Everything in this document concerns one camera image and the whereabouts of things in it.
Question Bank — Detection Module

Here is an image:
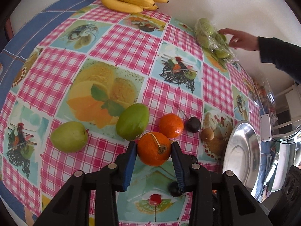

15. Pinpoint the dark cherry with stem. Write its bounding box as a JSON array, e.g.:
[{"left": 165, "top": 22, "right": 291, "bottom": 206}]
[{"left": 174, "top": 103, "right": 201, "bottom": 133}]

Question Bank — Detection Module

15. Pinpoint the checkered fruit print tablecloth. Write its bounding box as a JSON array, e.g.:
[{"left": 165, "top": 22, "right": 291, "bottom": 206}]
[{"left": 1, "top": 0, "right": 261, "bottom": 225}]

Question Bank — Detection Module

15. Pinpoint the black sleeved forearm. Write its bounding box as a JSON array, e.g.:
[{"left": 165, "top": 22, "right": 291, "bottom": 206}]
[{"left": 258, "top": 37, "right": 301, "bottom": 84}]

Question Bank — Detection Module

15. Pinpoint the brown round longan fruit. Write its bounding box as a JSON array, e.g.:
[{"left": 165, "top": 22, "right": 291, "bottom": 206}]
[{"left": 200, "top": 128, "right": 214, "bottom": 142}]

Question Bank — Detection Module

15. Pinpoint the bare right hand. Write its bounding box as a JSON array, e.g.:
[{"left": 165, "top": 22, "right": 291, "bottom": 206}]
[{"left": 219, "top": 28, "right": 259, "bottom": 52}]

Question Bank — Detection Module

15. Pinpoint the blue tablecloth underneath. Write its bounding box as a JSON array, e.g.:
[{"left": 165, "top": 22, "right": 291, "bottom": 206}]
[{"left": 1, "top": 0, "right": 96, "bottom": 107}]

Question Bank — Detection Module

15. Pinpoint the silver metal bowl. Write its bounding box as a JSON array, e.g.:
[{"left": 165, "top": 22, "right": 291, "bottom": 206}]
[{"left": 222, "top": 120, "right": 261, "bottom": 196}]

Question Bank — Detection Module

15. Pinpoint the green mango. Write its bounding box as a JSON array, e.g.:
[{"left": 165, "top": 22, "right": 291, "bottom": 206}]
[
  {"left": 50, "top": 121, "right": 88, "bottom": 153},
  {"left": 116, "top": 103, "right": 150, "bottom": 141}
]

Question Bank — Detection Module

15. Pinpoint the white rectangular device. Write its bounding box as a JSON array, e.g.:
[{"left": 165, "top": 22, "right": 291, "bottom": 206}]
[{"left": 260, "top": 114, "right": 272, "bottom": 142}]

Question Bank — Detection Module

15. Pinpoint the plastic tray of green plums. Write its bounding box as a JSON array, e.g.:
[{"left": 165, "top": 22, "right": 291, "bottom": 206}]
[{"left": 194, "top": 18, "right": 238, "bottom": 64}]

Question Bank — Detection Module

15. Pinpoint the clear box of small fruits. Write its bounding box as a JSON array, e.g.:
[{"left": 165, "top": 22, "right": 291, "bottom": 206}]
[{"left": 253, "top": 78, "right": 277, "bottom": 127}]

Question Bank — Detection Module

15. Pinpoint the orange tangerine with stem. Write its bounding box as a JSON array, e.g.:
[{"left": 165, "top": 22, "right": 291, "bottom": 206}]
[{"left": 137, "top": 132, "right": 171, "bottom": 166}]

